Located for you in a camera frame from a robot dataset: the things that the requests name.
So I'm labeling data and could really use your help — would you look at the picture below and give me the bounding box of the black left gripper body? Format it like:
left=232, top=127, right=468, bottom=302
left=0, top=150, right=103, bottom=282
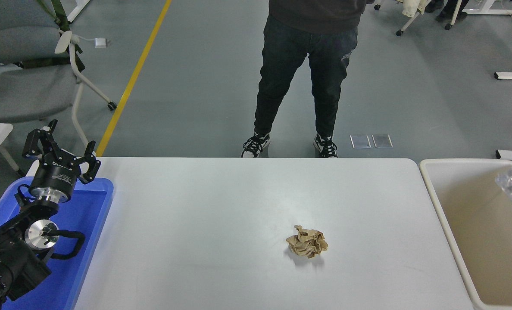
left=28, top=149, right=83, bottom=201

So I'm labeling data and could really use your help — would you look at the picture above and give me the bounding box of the tan paper ball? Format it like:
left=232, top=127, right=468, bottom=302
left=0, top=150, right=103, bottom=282
left=286, top=225, right=329, bottom=259

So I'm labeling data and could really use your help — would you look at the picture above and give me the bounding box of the grey office chair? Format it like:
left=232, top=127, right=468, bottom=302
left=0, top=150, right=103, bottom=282
left=0, top=0, right=119, bottom=149

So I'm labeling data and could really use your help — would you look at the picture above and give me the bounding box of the blue plastic tray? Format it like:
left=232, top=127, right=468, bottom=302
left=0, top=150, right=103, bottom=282
left=0, top=177, right=114, bottom=310

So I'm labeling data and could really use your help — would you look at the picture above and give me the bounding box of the person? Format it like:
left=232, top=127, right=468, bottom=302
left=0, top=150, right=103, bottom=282
left=424, top=0, right=470, bottom=23
left=241, top=0, right=375, bottom=158

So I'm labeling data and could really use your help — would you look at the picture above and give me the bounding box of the rolling chair with cream coat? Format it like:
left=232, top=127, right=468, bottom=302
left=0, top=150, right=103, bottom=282
left=395, top=0, right=430, bottom=37

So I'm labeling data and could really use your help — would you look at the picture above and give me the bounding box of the large pale plastic bin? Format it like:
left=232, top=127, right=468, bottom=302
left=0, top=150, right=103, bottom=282
left=419, top=158, right=512, bottom=310

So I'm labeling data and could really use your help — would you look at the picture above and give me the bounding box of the olive green bag strap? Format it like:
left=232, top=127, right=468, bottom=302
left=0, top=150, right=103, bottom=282
left=17, top=0, right=86, bottom=71

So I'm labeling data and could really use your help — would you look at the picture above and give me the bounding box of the white desk base frame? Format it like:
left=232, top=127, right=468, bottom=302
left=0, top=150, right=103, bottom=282
left=463, top=0, right=512, bottom=16

